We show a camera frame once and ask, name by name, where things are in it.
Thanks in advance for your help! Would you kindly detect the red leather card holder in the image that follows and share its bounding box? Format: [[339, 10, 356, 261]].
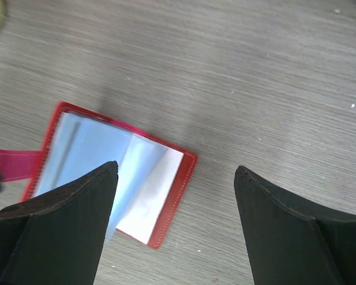
[[0, 102, 198, 249]]

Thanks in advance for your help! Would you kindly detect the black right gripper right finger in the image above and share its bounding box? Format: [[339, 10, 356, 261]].
[[234, 166, 356, 284]]

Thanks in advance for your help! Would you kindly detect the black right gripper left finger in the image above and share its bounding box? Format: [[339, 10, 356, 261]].
[[0, 161, 118, 284]]

